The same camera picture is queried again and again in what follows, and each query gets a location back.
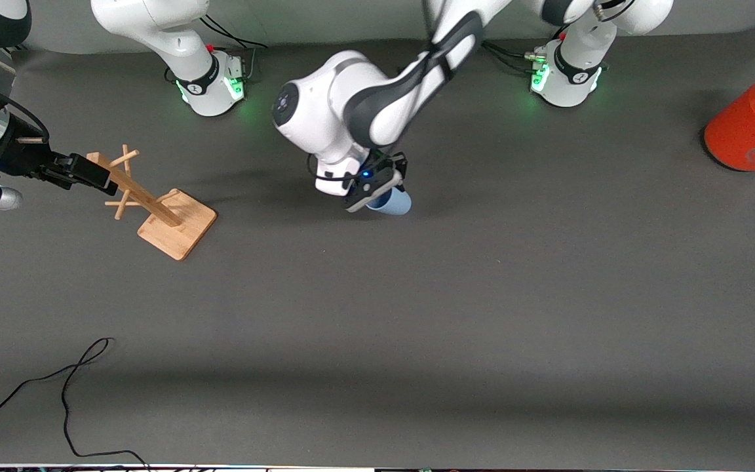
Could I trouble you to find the light blue cup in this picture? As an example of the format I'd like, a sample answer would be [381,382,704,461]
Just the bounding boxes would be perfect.
[365,186,413,216]

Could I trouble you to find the wooden cup rack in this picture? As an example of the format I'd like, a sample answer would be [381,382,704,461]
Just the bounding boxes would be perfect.
[86,144,218,262]

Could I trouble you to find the dark grey table cloth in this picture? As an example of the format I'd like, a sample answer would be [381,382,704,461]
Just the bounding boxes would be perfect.
[0,29,755,467]

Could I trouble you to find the orange can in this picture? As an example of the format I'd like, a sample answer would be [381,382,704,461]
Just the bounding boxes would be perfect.
[703,64,755,173]

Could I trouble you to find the black cables at left arm base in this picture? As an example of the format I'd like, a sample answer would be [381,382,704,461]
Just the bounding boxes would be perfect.
[479,13,571,76]

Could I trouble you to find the black cables at arm base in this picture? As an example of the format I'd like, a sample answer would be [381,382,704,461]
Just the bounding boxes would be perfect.
[479,13,571,76]
[197,14,268,83]

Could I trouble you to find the black cables at right arm base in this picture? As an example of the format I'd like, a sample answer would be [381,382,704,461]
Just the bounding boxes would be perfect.
[197,14,268,83]

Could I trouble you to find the thin black cable on table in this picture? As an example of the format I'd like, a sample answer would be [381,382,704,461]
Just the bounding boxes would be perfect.
[0,337,150,470]

